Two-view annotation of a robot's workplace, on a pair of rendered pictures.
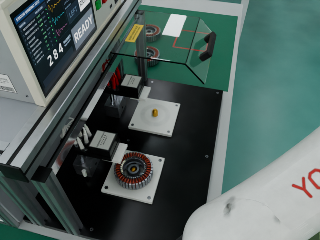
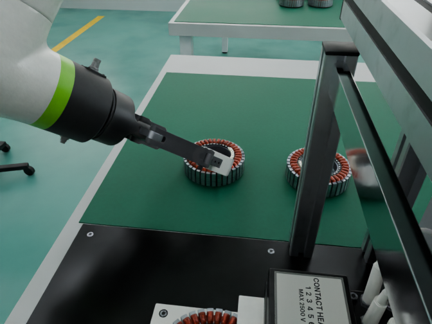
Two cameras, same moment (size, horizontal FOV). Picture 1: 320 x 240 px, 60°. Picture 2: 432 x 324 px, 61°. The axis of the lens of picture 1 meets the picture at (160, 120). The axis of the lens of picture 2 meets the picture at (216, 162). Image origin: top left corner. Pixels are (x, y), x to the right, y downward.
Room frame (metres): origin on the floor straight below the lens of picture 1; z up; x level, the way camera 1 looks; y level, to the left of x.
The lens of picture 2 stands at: (0.59, 0.06, 1.17)
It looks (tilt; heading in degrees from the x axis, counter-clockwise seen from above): 36 degrees down; 173
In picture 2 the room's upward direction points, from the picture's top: straight up
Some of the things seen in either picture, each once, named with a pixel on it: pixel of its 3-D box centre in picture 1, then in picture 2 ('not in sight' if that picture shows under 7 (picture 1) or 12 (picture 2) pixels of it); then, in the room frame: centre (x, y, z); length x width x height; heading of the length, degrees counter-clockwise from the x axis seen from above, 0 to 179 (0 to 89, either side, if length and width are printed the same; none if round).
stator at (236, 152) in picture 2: not in sight; (213, 161); (0.04, 0.13, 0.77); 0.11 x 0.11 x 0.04
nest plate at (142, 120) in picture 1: (155, 115); not in sight; (0.66, 0.02, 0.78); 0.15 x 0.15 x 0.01; 76
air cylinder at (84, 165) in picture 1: (87, 160); not in sight; (0.46, 0.22, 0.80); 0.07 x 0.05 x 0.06; 166
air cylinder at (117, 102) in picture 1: (115, 104); not in sight; (0.69, 0.16, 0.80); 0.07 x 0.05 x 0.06; 166
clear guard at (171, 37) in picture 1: (156, 42); not in sight; (0.72, 0.01, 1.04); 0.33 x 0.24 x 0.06; 76
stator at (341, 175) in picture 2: not in sight; (317, 170); (0.09, 0.31, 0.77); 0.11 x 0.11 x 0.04
